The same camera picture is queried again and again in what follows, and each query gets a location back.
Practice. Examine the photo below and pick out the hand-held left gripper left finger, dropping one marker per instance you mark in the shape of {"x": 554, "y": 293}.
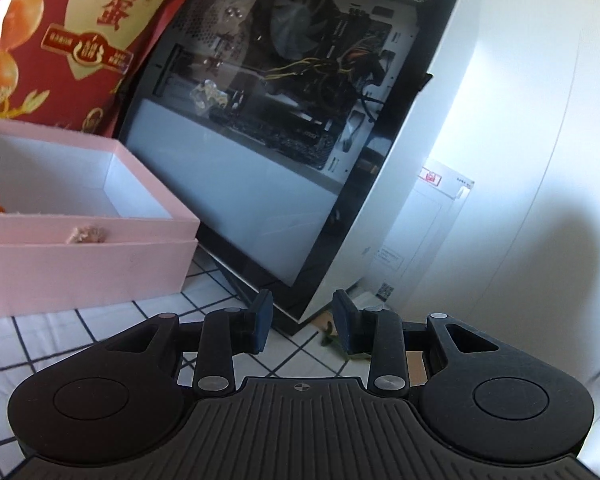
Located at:
{"x": 263, "y": 322}

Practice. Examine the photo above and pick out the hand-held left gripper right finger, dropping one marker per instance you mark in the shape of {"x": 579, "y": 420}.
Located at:
{"x": 341, "y": 322}

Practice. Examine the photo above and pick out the pink cardboard box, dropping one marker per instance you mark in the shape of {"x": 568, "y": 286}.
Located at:
{"x": 95, "y": 260}

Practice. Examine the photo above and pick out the green leaf scrap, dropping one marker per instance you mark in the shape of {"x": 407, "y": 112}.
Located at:
{"x": 334, "y": 342}

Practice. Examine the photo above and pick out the white appliance with stickers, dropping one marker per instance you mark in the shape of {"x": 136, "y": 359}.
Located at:
{"x": 420, "y": 240}

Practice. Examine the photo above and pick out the white checked cloth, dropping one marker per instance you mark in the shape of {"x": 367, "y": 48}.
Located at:
{"x": 80, "y": 345}

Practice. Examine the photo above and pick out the white glass-sided computer case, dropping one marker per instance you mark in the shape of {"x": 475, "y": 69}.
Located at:
{"x": 290, "y": 125}

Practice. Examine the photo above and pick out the red printed snack bag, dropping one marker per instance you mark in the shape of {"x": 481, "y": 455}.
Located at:
{"x": 65, "y": 45}

